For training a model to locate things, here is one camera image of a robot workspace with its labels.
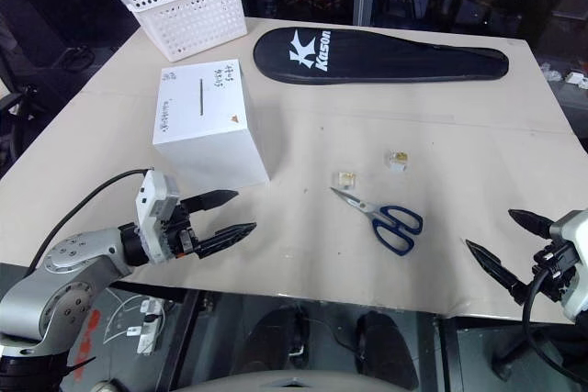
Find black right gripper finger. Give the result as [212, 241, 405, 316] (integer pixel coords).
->
[507, 208, 555, 241]
[465, 239, 537, 306]

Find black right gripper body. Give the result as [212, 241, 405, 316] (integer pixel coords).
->
[531, 239, 577, 304]

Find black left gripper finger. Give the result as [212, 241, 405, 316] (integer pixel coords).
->
[189, 189, 240, 216]
[197, 221, 257, 259]

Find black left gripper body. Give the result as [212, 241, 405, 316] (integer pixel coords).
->
[160, 196, 206, 261]

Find white cardboard box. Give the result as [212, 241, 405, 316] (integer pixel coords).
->
[152, 59, 270, 190]

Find white power strip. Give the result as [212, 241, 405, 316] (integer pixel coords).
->
[132, 298, 167, 356]

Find dark rounded robot foot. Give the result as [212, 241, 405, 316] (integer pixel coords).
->
[238, 307, 313, 377]
[356, 310, 420, 391]

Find small white objects on floor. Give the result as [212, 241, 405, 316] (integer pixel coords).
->
[540, 62, 588, 91]

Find white perforated plastic basket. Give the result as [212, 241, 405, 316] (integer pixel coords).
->
[111, 0, 247, 63]

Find black Kason racket cover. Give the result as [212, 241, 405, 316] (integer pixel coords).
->
[253, 27, 510, 86]

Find black office chair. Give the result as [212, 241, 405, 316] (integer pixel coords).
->
[0, 50, 40, 162]

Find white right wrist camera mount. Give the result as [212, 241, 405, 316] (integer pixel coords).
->
[548, 208, 588, 324]

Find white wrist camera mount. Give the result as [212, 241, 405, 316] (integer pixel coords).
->
[134, 170, 182, 265]
[548, 208, 588, 324]

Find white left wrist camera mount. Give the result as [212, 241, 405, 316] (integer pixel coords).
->
[134, 170, 182, 265]

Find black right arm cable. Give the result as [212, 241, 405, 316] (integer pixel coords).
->
[521, 267, 575, 392]

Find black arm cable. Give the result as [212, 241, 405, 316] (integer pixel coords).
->
[521, 267, 575, 392]
[25, 168, 153, 278]

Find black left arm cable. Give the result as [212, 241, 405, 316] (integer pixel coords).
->
[25, 168, 153, 278]

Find blue handled scissors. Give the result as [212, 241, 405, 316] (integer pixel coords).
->
[329, 186, 424, 256]

